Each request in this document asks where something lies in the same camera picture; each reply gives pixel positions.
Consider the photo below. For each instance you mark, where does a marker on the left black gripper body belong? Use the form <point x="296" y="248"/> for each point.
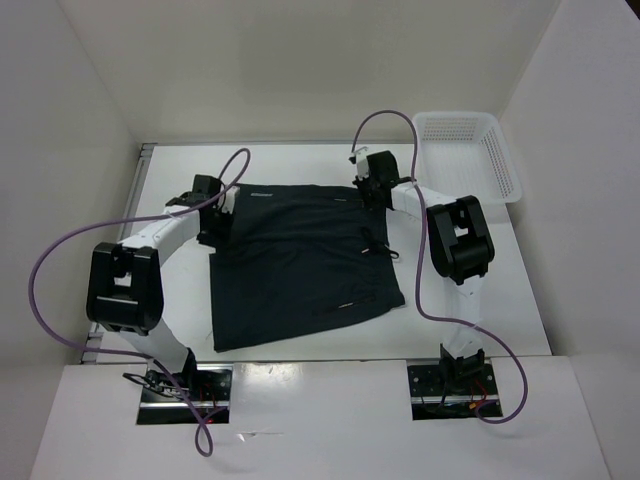
<point x="219" y="232"/>

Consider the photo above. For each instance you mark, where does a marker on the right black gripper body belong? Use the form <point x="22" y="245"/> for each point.
<point x="367" y="190"/>

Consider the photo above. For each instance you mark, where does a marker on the dark navy shorts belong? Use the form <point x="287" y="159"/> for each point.
<point x="300" y="260"/>

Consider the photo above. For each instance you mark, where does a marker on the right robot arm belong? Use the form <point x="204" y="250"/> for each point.
<point x="460" y="250"/>

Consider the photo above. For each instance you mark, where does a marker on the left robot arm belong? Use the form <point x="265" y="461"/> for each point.
<point x="125" y="292"/>

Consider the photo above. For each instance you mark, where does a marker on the white perforated plastic basket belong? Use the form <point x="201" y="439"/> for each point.
<point x="465" y="153"/>

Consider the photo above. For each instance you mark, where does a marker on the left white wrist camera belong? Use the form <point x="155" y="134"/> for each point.
<point x="227" y="202"/>

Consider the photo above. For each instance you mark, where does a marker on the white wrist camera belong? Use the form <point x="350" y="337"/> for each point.
<point x="227" y="202"/>
<point x="359" y="158"/>

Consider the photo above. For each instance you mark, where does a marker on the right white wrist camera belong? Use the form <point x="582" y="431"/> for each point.
<point x="359" y="158"/>

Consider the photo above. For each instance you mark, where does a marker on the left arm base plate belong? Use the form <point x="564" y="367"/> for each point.
<point x="162" y="404"/>

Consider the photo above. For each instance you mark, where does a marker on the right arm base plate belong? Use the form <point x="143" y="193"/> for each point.
<point x="432" y="399"/>

